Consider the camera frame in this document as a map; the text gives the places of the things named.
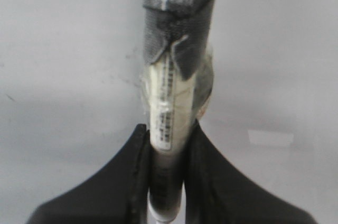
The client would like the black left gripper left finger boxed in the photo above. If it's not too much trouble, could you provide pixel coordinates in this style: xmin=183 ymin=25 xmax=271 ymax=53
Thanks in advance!
xmin=28 ymin=124 xmax=151 ymax=223

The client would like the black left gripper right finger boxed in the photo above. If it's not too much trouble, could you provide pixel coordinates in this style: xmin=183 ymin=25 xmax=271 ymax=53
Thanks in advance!
xmin=184 ymin=122 xmax=316 ymax=223

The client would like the white black whiteboard marker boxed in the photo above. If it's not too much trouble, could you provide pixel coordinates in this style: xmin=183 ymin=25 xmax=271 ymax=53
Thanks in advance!
xmin=143 ymin=0 xmax=214 ymax=223

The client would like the white whiteboard with aluminium frame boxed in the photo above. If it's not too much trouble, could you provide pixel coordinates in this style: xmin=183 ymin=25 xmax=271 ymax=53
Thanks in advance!
xmin=1 ymin=0 xmax=337 ymax=223

